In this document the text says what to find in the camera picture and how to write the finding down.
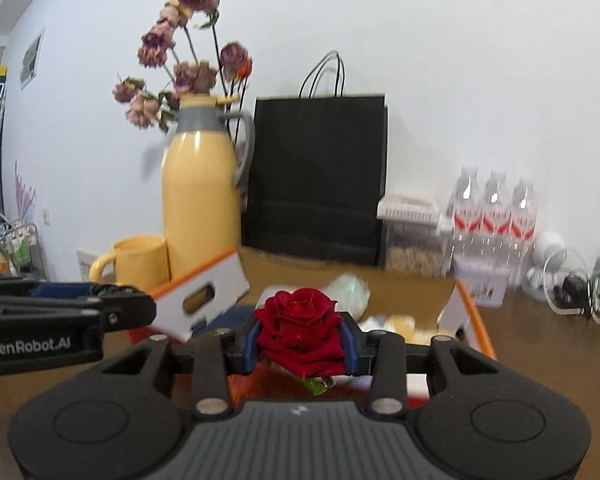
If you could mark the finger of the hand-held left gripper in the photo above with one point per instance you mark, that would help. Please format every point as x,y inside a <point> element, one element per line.
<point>65,289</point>
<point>130,307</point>

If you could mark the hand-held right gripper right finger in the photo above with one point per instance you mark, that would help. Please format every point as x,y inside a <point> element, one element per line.
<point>352,347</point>

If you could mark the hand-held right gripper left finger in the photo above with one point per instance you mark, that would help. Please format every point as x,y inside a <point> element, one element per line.
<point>250,345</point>

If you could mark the red rose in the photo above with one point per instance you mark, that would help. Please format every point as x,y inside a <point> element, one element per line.
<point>300,330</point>

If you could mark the clear plastic bag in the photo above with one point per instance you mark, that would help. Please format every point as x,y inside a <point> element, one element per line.
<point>347,292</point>

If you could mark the yellow and white plush toy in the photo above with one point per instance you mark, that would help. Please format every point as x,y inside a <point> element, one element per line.
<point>405,327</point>

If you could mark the red cardboard box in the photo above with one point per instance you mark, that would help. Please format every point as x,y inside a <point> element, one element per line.
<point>230,280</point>

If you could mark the yellow mug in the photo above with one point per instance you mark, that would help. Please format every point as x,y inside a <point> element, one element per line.
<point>140,260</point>

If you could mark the clear nut jar white lid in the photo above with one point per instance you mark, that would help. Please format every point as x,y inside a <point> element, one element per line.
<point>415,255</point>

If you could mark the yellow thermos jug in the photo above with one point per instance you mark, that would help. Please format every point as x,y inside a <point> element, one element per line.
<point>200,200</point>

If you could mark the black paper bag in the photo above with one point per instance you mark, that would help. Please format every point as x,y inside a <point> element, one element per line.
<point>315,175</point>

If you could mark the clear water bottle red label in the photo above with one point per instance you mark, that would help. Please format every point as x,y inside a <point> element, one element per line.
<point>495,212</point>
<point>465,210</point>
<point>522,215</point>

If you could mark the white security camera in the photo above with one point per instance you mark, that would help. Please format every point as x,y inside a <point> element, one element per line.
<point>547,250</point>

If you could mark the wall picture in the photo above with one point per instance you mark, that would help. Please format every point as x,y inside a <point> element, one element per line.
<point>31,60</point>

